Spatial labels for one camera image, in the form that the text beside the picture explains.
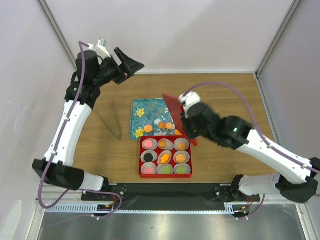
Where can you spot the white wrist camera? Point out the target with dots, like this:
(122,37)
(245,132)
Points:
(189,100)
(100,48)

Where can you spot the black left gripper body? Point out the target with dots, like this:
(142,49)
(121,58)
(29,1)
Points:
(110,71)

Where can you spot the black sandwich cookie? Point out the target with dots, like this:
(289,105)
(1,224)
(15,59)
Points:
(148,157)

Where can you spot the red cookie box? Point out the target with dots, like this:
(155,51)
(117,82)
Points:
(172,138)

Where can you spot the pink sandwich cookie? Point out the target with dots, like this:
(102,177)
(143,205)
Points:
(149,170)
(148,144)

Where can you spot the orange fish cookie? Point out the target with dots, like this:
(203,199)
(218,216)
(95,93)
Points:
(177,133)

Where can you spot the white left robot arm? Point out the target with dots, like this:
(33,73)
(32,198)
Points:
(95,68)

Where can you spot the white paper cup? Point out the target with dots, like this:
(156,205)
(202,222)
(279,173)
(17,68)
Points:
(155,155)
(148,164)
(181,140)
(164,152)
(183,165)
(155,144)
(170,145)
(185,153)
(159,167)

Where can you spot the orange flower cookie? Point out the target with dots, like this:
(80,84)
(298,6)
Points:
(169,126)

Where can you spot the orange swirl cookie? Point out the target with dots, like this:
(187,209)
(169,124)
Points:
(162,143)
(162,125)

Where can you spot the orange dotted sandwich cookie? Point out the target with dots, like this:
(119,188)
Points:
(148,128)

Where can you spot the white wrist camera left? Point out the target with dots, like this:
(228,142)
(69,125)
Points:
(100,48)

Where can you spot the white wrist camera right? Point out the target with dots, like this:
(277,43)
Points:
(189,100)

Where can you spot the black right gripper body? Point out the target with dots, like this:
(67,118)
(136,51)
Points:
(193,131)

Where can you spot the white slotted cable duct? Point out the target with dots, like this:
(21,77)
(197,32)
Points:
(95,208)

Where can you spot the red box lid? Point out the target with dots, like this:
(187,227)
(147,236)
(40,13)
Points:
(175,109)

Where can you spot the orange plain oval cookie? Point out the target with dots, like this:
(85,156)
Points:
(181,146)

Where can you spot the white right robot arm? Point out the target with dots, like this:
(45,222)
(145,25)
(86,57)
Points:
(294,178)

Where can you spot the metal tongs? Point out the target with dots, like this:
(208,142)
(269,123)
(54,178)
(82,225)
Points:
(108,113)

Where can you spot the teal floral tray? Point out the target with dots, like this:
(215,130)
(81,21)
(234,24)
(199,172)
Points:
(149,111)

